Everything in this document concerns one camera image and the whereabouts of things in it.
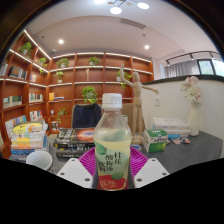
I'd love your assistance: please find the stack of dark books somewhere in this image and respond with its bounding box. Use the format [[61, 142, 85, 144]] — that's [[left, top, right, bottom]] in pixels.
[[53, 127, 96, 159]]

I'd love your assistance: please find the branched ceiling lamp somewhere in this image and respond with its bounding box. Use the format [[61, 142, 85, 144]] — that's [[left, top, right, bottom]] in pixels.
[[93, 0, 150, 15]]

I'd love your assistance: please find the white vase with flowers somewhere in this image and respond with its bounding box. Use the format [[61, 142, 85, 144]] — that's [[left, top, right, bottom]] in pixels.
[[179, 75, 203, 137]]

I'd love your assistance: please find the wooden artist mannequin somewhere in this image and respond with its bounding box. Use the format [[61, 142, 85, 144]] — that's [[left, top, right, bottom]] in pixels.
[[119, 63, 160, 145]]

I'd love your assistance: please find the stack of white boxes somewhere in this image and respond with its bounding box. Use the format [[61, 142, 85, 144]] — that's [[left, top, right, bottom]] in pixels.
[[152, 117, 192, 139]]

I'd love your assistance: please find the window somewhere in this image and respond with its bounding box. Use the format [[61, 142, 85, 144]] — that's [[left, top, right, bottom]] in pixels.
[[197, 59, 224, 77]]

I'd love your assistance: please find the black track light rail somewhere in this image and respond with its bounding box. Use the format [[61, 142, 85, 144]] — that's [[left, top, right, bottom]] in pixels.
[[165, 50, 221, 66]]

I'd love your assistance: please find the green white tissue box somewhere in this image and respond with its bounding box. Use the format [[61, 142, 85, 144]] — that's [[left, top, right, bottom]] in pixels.
[[142, 129, 169, 154]]

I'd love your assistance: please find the clear drink bottle white cap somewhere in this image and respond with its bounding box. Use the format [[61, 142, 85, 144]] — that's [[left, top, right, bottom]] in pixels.
[[93, 93, 133, 192]]

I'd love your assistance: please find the white patterned mug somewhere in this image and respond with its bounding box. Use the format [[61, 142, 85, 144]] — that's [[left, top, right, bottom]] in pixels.
[[25, 150, 54, 172]]

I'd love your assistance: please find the stack of colourful books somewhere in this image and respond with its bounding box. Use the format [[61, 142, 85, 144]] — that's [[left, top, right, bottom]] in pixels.
[[9, 121, 49, 163]]

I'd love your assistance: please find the ceiling air vent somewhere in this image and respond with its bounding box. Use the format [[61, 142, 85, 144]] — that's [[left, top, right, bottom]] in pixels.
[[119, 18, 147, 30]]

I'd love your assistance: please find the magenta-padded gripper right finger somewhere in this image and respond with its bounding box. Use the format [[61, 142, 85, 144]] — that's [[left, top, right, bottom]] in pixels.
[[129, 146, 170, 189]]

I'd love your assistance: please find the grey curtain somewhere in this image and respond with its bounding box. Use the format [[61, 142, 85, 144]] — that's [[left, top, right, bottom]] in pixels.
[[159, 59, 201, 79]]

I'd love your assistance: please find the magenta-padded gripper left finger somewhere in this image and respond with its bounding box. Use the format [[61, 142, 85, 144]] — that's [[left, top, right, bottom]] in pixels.
[[56, 147, 99, 189]]

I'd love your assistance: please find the wooden shelf unit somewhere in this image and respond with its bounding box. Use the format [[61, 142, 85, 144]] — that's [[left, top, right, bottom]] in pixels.
[[0, 29, 155, 159]]

